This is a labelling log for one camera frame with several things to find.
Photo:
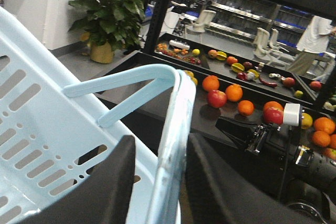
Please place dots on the black wood produce stand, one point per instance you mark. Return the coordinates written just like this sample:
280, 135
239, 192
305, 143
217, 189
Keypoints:
324, 8

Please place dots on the small orange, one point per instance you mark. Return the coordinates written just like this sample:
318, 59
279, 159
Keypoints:
321, 139
332, 143

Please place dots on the orange behind pink apple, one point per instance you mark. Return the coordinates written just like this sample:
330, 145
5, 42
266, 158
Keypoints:
272, 104

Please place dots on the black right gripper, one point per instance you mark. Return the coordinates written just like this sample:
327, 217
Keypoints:
275, 144

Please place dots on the red apple middle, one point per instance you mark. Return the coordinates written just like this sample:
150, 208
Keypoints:
330, 153

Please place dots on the pink red apple centre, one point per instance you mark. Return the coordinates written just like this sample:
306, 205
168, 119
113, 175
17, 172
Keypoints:
273, 115

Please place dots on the small orange left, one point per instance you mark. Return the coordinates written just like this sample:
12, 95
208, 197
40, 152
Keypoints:
321, 139

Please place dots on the yellow orange fruit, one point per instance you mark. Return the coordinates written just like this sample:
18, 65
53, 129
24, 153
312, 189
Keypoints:
307, 121

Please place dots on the pink red apple back left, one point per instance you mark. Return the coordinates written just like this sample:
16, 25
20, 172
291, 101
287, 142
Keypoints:
216, 98

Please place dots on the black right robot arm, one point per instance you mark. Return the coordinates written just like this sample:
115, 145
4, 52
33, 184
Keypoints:
308, 163

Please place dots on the red chili pepper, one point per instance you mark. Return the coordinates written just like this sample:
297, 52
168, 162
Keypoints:
268, 84

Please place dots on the red bell pepper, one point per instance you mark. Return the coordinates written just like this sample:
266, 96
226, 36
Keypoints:
242, 76

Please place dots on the light blue plastic basket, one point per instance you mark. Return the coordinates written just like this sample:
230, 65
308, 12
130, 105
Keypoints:
56, 130

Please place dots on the white garlic bulb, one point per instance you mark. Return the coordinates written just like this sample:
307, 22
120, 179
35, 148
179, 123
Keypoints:
252, 76

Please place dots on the potted green plant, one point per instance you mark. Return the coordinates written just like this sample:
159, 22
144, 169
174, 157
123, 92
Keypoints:
108, 25

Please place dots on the large orange right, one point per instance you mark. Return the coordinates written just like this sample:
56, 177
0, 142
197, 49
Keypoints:
324, 124

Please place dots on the pink red apple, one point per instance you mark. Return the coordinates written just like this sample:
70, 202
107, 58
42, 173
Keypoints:
216, 98
273, 115

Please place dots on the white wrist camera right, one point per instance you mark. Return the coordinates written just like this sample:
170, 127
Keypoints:
292, 114

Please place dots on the small orange right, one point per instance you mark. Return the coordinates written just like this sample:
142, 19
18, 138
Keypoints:
332, 143

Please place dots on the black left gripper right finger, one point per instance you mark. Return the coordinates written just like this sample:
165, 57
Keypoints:
218, 194

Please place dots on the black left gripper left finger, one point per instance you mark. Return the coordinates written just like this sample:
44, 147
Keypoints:
103, 197

